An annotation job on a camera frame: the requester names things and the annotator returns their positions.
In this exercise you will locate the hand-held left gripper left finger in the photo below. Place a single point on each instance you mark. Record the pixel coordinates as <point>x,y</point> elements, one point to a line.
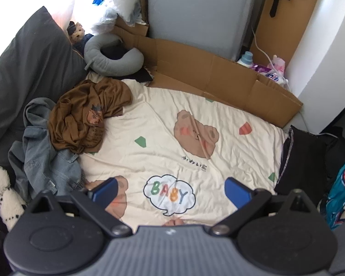
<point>105,189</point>

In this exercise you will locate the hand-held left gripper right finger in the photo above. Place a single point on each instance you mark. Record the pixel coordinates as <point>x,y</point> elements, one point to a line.
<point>237,191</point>

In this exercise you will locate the brown printed t-shirt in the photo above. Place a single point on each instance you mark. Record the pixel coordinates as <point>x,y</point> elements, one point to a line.
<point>74,115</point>

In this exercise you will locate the blue denim garment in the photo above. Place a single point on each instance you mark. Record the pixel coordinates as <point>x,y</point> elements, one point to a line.
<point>40,155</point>

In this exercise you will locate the black folded cloth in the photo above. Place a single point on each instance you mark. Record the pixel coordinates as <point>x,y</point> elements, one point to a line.
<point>304,161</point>

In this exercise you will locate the cream printed bear blanket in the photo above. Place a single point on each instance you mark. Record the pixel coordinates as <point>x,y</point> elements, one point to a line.
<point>161,115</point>

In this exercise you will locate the white plush toy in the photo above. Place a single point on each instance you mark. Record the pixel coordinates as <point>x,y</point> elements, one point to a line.
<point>5,198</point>

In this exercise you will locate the purple packet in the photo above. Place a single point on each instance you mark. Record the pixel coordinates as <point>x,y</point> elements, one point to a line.
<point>261,69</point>

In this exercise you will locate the detergent bottle with blue cap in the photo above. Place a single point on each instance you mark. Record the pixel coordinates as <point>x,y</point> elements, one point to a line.
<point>245,60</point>

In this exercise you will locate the pink packet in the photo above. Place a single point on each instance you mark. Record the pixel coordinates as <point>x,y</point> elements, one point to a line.
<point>279,64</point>

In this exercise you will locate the grey neck pillow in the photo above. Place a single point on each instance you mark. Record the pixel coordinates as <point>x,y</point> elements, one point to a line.
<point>95,54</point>

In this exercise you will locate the flattened cardboard sheet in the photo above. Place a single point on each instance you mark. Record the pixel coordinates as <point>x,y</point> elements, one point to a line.
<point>189,63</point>

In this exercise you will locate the dark grey pillow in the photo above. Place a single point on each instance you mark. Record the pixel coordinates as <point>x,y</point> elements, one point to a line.
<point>31,63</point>

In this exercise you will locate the brown teddy bear toy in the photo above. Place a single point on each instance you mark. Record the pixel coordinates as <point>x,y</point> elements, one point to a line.
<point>76,33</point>

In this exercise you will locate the brown upright board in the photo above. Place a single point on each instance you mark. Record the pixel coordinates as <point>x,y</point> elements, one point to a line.
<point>299,20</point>

